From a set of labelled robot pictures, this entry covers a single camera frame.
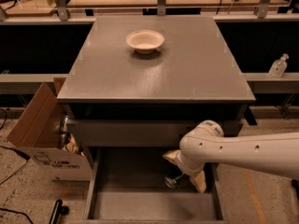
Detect white paper bowl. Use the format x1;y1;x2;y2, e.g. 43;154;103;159
126;30;164;54

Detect metal railing frame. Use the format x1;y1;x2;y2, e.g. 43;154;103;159
1;0;298;22

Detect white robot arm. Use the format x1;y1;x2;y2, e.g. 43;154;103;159
163;120;299;192

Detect clear sanitizer pump bottle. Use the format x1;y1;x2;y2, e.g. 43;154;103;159
269;53;289;77

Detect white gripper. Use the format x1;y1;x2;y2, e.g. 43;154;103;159
163;149;206;193

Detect open grey middle drawer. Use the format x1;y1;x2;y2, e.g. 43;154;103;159
83;147;229;224

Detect black cable on floor left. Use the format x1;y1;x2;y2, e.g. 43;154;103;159
0;107;35;224

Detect cardboard box with trash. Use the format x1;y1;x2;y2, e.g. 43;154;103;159
7;83;92;181

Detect grey drawer cabinet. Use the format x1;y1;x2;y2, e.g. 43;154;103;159
56;14;257;148

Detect black tool handle on floor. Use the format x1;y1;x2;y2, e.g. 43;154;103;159
49;199;69;224

